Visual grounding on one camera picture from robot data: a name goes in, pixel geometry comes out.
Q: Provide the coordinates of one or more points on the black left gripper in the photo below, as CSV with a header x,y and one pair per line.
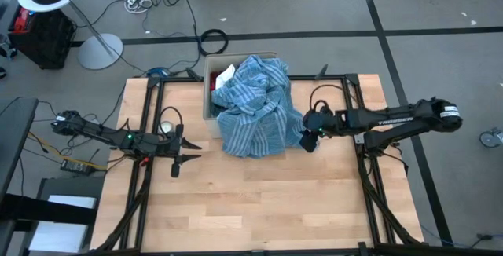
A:
x,y
169,146

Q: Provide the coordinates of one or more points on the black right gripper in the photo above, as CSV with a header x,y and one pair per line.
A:
x,y
320,122

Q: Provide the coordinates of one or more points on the blue woven towel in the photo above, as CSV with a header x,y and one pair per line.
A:
x,y
255,110

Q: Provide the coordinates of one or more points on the white garment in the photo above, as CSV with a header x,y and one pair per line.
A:
x,y
226,77

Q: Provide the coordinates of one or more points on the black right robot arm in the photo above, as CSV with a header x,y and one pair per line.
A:
x,y
397,120

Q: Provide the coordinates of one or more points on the beige cardboard box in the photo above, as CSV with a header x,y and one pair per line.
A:
x,y
208,107

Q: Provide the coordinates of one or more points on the red cloth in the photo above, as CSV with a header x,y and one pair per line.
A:
x,y
215,81

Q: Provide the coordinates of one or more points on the black power brick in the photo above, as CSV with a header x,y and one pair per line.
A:
x,y
76,167

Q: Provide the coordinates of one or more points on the white floor lamp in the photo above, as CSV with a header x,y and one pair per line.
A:
x,y
100,52

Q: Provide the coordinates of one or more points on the grey caster wheel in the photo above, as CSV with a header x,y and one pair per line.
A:
x,y
490,138

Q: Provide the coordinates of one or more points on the black desk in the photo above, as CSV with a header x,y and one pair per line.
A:
x,y
13,142

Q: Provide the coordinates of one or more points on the black cabinet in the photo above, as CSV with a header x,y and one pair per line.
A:
x,y
43,40

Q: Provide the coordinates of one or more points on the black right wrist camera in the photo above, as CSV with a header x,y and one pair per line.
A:
x,y
309,141

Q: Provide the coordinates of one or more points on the black metal rig frame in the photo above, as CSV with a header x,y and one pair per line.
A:
x,y
155,103

